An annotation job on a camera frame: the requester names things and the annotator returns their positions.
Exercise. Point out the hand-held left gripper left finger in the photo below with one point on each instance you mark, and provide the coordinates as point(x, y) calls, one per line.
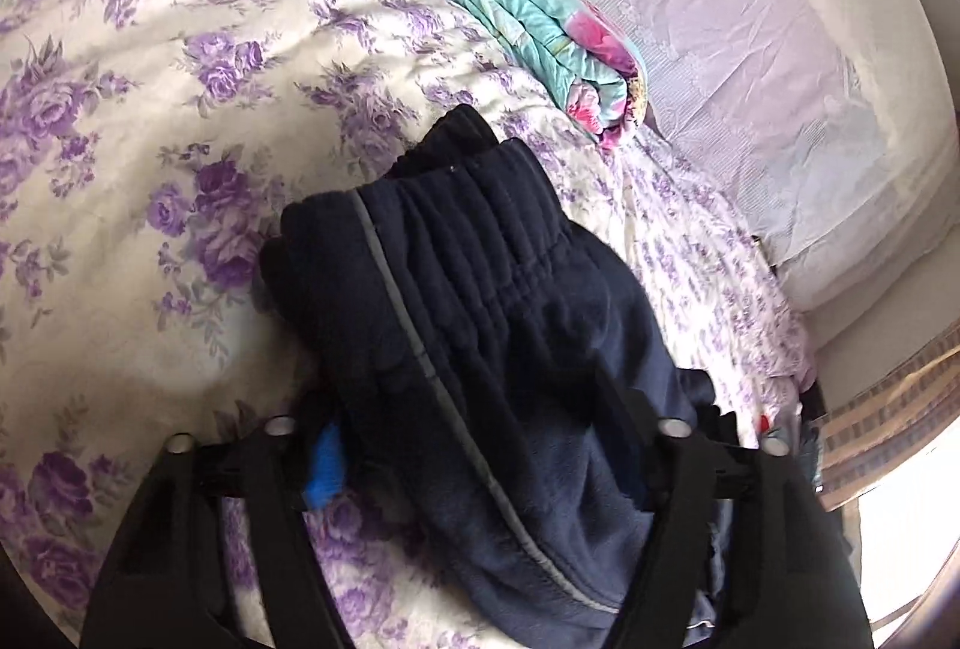
point(326, 476)

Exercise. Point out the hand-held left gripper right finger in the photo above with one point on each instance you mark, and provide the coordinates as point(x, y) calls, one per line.
point(675, 476)

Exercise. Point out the navy fleece pants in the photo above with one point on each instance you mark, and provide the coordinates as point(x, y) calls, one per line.
point(487, 319)

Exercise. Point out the red white blue cloth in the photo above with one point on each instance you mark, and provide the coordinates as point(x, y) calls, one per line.
point(766, 424)

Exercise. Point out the beige striped curtain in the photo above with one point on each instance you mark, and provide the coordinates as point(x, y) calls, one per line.
point(885, 424)

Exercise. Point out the window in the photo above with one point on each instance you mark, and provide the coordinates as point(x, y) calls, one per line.
point(907, 544)

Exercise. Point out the purple floral bedspread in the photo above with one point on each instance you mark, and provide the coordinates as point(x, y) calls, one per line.
point(150, 94)

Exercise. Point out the white lace cover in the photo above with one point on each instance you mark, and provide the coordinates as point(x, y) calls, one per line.
point(750, 57)

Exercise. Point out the folded teal pink floral quilt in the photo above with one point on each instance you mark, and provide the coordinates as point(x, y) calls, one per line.
point(540, 34)

